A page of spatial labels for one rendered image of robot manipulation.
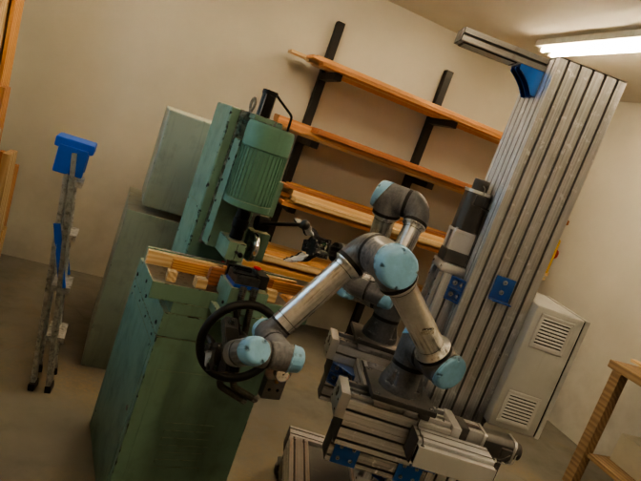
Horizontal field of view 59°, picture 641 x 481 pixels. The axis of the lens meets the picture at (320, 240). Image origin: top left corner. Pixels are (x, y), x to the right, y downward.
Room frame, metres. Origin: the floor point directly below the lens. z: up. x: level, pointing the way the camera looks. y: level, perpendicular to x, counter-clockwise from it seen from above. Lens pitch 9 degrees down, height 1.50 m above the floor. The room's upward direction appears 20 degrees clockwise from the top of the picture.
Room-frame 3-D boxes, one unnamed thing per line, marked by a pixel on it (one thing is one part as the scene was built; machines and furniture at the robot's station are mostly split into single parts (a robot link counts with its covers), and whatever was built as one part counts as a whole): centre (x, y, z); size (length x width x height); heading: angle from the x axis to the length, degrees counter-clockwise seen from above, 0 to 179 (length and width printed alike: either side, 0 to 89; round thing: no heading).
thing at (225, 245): (2.08, 0.31, 1.02); 0.14 x 0.07 x 0.09; 29
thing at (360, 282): (2.10, -0.17, 1.04); 0.11 x 0.08 x 0.11; 72
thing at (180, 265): (2.11, 0.21, 0.92); 0.60 x 0.02 x 0.04; 119
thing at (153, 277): (1.97, 0.24, 0.87); 0.61 x 0.30 x 0.06; 119
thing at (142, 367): (2.17, 0.36, 0.36); 0.58 x 0.45 x 0.71; 29
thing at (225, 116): (2.31, 0.44, 1.16); 0.22 x 0.22 x 0.72; 29
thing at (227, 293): (1.90, 0.19, 0.91); 0.15 x 0.14 x 0.09; 119
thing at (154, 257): (2.08, 0.30, 0.92); 0.60 x 0.02 x 0.05; 119
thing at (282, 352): (1.48, 0.00, 0.93); 0.11 x 0.11 x 0.08; 28
